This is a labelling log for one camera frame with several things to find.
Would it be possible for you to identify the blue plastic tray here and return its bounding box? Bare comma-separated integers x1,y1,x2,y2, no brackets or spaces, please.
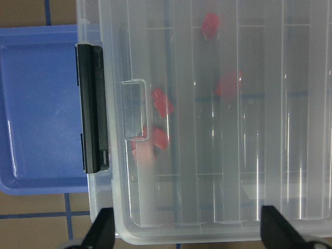
1,25,88,195

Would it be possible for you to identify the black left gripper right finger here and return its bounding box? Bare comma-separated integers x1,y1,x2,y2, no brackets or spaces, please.
260,205,314,249

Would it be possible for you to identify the red block corner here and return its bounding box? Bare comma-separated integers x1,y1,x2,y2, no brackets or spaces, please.
130,140,157,163

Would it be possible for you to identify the clear plastic box lid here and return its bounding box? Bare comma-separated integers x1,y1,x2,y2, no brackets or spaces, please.
107,1,331,244

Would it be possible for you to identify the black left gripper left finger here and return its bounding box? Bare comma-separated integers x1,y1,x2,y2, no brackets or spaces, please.
80,207,115,249

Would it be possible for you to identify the red block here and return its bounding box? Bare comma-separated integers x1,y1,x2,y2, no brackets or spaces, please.
215,71,243,99
200,12,220,39
153,127,171,150
151,88,175,118

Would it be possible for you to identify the clear plastic storage box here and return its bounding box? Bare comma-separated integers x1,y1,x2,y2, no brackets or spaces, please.
75,1,114,223

